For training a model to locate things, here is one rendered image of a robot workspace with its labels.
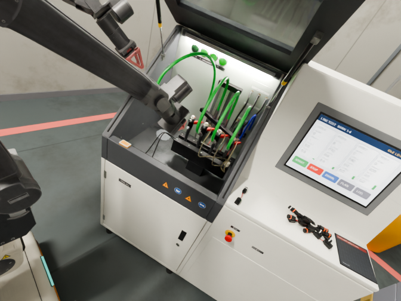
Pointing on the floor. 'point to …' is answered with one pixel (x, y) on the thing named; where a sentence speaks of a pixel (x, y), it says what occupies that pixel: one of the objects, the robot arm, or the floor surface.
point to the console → (280, 273)
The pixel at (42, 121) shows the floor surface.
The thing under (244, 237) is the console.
